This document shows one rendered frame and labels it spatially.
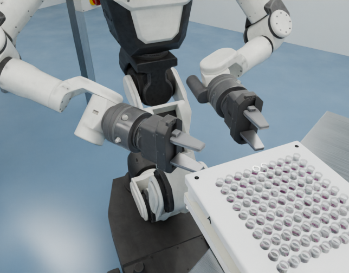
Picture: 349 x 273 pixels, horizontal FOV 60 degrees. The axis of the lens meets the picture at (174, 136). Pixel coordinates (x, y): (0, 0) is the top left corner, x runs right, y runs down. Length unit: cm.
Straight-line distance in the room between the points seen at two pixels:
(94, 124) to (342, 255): 48
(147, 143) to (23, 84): 28
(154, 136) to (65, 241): 115
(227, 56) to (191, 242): 80
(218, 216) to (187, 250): 84
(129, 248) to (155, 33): 87
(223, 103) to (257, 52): 24
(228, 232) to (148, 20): 58
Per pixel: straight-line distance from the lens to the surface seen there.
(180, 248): 130
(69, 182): 189
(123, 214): 144
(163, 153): 55
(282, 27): 94
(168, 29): 86
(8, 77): 70
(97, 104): 65
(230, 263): 48
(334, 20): 380
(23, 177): 203
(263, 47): 90
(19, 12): 76
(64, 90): 67
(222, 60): 78
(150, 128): 55
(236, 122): 65
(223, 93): 69
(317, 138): 78
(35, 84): 68
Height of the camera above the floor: 129
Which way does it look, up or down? 38 degrees down
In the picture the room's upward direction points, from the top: straight up
